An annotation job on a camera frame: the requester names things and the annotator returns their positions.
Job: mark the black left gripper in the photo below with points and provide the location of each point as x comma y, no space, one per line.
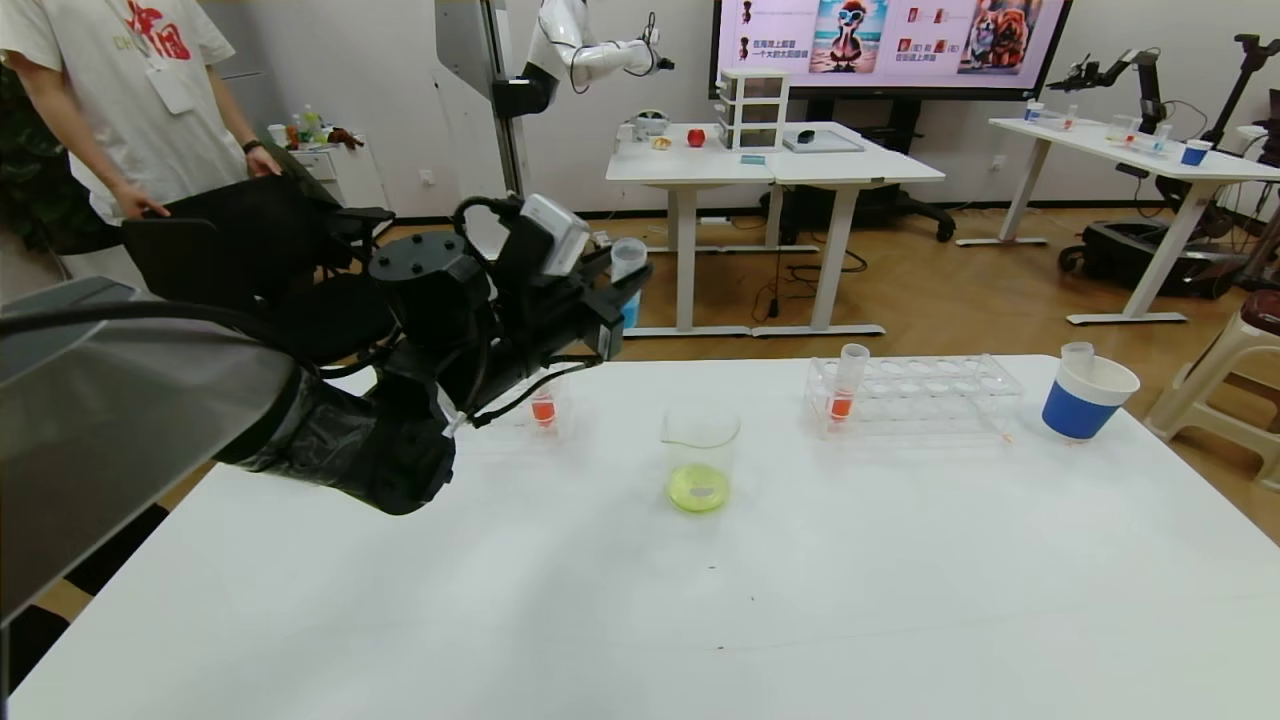
607,328

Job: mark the blue pigment test tube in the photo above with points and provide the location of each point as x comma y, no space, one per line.
628,258

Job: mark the yellow pigment test tube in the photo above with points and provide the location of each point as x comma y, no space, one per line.
1077,353

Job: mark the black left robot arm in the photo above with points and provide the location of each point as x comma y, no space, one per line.
150,420

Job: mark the black wheeled robot base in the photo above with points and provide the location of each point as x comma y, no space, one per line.
1130,260

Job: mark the black distant robot arm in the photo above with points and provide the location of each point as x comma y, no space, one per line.
1100,72

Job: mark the orange pigment test tube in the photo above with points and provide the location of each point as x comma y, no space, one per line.
841,406
543,410

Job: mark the clear plastic test tube rack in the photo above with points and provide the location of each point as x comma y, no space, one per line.
520,425
915,398

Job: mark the clear glass beaker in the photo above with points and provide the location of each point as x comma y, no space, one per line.
700,490

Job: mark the distant clear tube rack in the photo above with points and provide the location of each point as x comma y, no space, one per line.
1058,118
1150,142

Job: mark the distant clear beaker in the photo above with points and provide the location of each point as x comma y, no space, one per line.
1122,130

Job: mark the white standing desk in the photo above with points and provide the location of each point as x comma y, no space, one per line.
1120,148
690,165
850,168

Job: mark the small white round device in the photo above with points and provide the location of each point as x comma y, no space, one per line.
650,123

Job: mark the white mini drawer unit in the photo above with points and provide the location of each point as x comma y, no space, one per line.
752,112

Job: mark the grey flat tray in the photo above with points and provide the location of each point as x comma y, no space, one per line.
822,143

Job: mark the white humanoid robot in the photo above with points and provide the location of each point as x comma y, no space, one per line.
480,60

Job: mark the black folding chair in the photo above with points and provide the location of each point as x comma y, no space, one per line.
360,220

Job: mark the black display stand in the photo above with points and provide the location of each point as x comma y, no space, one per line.
880,205

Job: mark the white low cabinet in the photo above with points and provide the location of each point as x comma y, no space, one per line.
350,175

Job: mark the brown plush toy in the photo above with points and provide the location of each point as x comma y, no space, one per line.
345,138

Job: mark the olive green jacket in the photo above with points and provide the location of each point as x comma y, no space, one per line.
300,165

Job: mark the green drink bottle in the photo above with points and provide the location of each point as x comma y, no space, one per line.
312,122

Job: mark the black office chair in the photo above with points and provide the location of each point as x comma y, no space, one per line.
260,230

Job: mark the small white paper cup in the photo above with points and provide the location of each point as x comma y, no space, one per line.
277,135

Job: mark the blue white paper cup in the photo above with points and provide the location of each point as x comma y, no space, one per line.
1078,415

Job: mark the person in white t-shirt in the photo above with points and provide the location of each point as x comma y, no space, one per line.
150,100

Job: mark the large green leafy plant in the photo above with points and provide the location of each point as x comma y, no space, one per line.
30,170

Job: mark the beige plastic stool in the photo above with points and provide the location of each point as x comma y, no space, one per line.
1220,380

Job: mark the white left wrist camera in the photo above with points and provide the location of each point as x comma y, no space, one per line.
550,235

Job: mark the large wall display screen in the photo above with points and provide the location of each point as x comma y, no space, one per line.
890,50

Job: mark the black camera tripod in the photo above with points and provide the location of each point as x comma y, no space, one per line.
1245,90

